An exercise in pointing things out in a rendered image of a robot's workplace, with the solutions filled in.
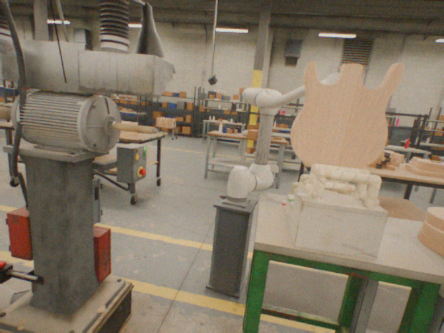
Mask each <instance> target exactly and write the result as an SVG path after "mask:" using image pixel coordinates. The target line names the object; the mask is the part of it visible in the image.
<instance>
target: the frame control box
mask: <svg viewBox="0 0 444 333"><path fill-rule="evenodd" d="M144 146H146V145H141V144H136V143H130V144H127V145H122V146H118V147H117V182H123V183H127V185H128V188H125V187H123V186H122V185H120V184H118V183H117V182H115V181H113V180H112V179H110V178H109V177H107V176H105V175H103V174H102V173H99V172H93V173H92V179H94V175H95V174H97V175H99V176H101V177H103V178H105V179H106V180H108V181H109V182H111V183H113V184H114V185H116V186H117V187H119V188H121V189H123V190H125V191H129V190H130V189H131V184H133V183H135V182H137V181H139V180H141V179H143V178H145V177H146V173H145V175H144V176H142V175H141V173H139V171H140V170H142V169H143V168H144V169H145V171H146V163H147V156H146V157H144V152H147V146H146V150H145V151H144V150H143V147H144ZM136 148H138V149H139V151H138V153H136V152H135V149H136ZM137 154H138V155H139V158H138V160H137V159H136V155H137Z"/></svg>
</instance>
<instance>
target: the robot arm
mask: <svg viewBox="0 0 444 333"><path fill-rule="evenodd" d="M338 77H339V73H337V72H335V73H332V74H330V75H329V76H328V77H327V78H326V79H325V80H322V81H320V82H321V83H323V84H325V85H331V84H332V83H334V82H335V81H336V80H337V79H338ZM305 95H306V91H305V86H304V85H303V86H302V87H299V88H298V89H295V90H293V91H291V92H289V93H287V94H285V95H283V96H282V94H281V93H279V92H277V91H275V90H272V89H262V88H254V89H253V88H247V89H245V90H244V91H243V93H242V98H243V99H244V101H245V102H246V103H248V104H250V105H253V106H257V107H258V108H259V112H260V114H261V115H260V124H259V130H258V139H257V145H256V154H255V160H254V163H253V164H251V166H250V169H248V168H247V167H245V166H235V167H234V168H233V169H232V171H231V172H230V175H229V179H228V185H227V195H220V198H221V199H224V200H223V201H222V204H227V205H233V206H237V207H241V208H246V206H247V204H248V203H249V202H250V199H248V198H247V196H248V193H250V192H256V191H260V190H265V189H267V188H269V187H270V186H271V185H272V184H273V182H274V176H273V174H272V173H271V171H270V167H269V165H268V155H269V150H270V141H271V136H272V128H273V123H274V115H276V114H277V112H278V110H279V109H280V108H281V107H282V106H285V105H286V104H289V103H290V102H293V101H294V100H297V99H298V98H301V97H302V96H305Z"/></svg>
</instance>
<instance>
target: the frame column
mask: <svg viewBox="0 0 444 333"><path fill-rule="evenodd" d="M19 157H20V158H21V160H22V161H23V163H24V164H25V171H26V186H27V194H28V209H29V218H30V232H31V241H32V255H33V264H34V275H37V276H43V281H44V284H43V285H41V284H38V283H35V288H34V293H33V295H32V298H31V300H30V302H29V305H30V306H33V307H38V308H40V309H45V310H48V311H53V312H56V313H60V314H63V315H71V314H72V313H74V312H75V311H76V310H77V308H78V307H79V306H80V305H81V304H82V303H83V302H84V301H85V300H86V299H87V298H88V297H89V296H90V295H91V294H92V293H93V292H94V291H95V290H96V289H97V288H98V287H99V286H100V285H101V283H99V281H98V278H97V276H96V273H95V270H94V219H93V160H94V158H92V159H87V160H85V161H80V162H77V163H70V162H65V161H57V160H52V159H43V158H39V157H30V156H26V155H19Z"/></svg>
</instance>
